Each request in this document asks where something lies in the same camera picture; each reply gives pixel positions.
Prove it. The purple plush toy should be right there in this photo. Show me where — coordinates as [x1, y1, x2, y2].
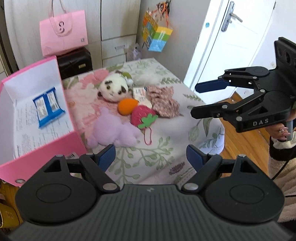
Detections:
[87, 107, 142, 148]

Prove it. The person's right hand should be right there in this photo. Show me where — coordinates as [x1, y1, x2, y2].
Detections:
[265, 123, 290, 141]

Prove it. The white panda plush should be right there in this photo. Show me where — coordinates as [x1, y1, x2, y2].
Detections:
[97, 70, 133, 102]

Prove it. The blue tissue packet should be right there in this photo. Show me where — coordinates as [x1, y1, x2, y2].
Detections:
[33, 87, 66, 128]

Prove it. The white fluffy puff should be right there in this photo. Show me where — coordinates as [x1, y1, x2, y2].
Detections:
[132, 71, 162, 87]

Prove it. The black suitcase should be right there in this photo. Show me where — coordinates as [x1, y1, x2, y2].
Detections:
[57, 47, 93, 80]

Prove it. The colourful gift bag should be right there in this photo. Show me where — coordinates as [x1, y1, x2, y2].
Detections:
[142, 11, 173, 52]

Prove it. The white tissue pack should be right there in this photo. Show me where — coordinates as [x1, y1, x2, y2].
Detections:
[132, 87, 152, 108]

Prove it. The pink storage box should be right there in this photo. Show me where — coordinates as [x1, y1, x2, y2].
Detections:
[1, 56, 86, 187]

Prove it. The silver door handle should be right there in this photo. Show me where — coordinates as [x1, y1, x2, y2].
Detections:
[221, 1, 243, 32]

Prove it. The orange sponge egg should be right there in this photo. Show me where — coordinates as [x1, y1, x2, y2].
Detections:
[117, 98, 138, 115]

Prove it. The white wardrobe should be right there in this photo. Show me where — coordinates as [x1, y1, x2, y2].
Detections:
[1, 0, 140, 69]

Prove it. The floral bed sheet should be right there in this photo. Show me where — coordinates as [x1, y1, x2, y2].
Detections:
[63, 58, 225, 185]

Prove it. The pink paper shopping bag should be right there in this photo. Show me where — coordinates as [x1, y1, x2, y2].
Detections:
[39, 1, 88, 57]

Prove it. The red strawberry plush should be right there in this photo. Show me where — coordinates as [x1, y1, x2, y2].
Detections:
[130, 105, 158, 146]

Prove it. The white door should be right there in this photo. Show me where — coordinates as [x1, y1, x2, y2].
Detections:
[184, 1, 276, 91]

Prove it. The floral fabric scrunchie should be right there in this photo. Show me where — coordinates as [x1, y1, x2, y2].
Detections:
[147, 86, 180, 118]

